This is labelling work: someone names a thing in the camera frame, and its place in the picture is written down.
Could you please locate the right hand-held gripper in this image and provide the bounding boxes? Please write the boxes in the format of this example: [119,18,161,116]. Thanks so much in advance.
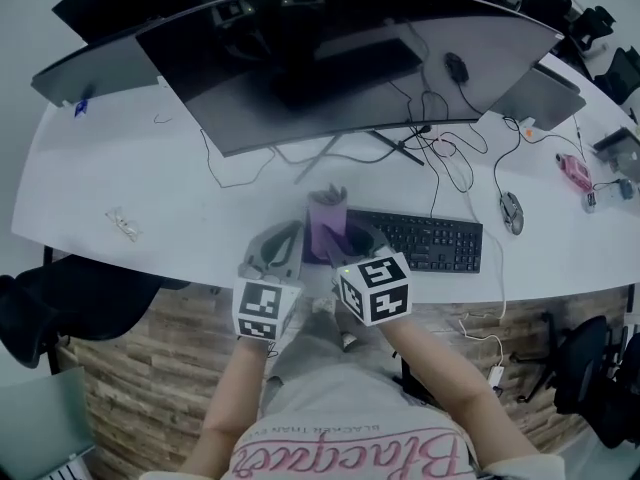
[321,221,414,329]

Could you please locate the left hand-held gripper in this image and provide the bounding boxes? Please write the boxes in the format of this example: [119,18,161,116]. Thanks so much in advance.
[232,219,306,342]

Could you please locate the purple cloth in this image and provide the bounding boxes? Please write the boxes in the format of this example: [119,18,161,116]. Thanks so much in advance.
[303,183,351,265]

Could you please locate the black keyboard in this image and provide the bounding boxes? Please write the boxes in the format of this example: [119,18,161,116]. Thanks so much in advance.
[301,209,484,275]

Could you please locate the person's left forearm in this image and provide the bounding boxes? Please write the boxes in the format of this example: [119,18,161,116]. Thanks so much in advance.
[197,337,277,437]

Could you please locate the person's right forearm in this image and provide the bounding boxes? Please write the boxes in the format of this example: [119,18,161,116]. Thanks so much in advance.
[382,312,506,419]

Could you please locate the black monitor stand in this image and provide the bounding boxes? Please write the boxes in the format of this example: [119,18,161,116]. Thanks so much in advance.
[293,130,426,186]

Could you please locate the clear eyeglasses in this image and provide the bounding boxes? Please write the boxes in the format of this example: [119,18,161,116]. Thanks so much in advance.
[104,206,144,244]

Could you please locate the grey computer mouse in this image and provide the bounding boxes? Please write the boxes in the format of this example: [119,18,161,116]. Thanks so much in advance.
[498,190,525,236]

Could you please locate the curved black monitor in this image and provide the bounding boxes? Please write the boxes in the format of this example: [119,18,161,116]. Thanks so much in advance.
[135,0,565,159]

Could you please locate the grey shirt with pink print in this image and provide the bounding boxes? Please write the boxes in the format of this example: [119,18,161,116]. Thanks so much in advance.
[139,307,566,480]

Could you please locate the black mesh office chair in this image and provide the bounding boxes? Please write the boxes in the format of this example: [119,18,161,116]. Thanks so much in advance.
[597,331,640,450]
[514,312,614,415]
[0,254,192,370]

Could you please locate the pink small device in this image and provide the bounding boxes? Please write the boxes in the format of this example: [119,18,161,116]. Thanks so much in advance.
[555,152,594,192]

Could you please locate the grey laptop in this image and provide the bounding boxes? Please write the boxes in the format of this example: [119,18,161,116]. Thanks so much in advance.
[487,62,587,132]

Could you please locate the clear plastic container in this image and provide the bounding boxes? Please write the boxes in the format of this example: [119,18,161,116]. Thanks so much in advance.
[581,187,621,215]

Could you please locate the black flat monitor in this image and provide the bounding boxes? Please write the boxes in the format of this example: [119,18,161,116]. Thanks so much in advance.
[52,0,246,47]

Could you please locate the frosted glass door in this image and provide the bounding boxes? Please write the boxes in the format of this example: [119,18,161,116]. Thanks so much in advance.
[0,366,97,480]

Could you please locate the white slatted panel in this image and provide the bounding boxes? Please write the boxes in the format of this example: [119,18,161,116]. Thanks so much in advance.
[43,447,97,480]

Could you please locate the black looped cable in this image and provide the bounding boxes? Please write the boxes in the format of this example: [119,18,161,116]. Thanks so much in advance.
[198,127,277,190]

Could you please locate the long white cable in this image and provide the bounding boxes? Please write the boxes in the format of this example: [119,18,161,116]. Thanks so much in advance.
[434,132,509,369]

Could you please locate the black mouse cable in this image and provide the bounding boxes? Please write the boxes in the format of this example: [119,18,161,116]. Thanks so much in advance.
[492,115,524,197]

